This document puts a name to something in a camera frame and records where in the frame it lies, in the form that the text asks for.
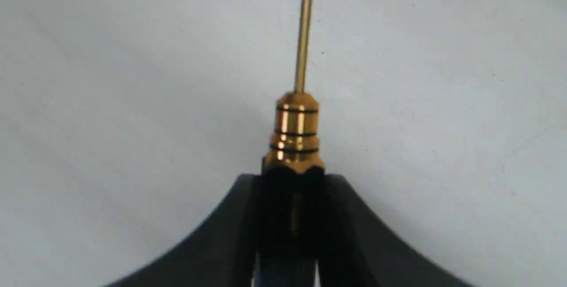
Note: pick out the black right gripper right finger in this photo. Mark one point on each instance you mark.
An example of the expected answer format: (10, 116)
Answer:
(357, 249)

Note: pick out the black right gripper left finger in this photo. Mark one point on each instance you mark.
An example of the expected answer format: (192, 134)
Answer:
(219, 253)

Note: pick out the black and gold screwdriver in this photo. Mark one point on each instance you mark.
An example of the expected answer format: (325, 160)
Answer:
(285, 256)

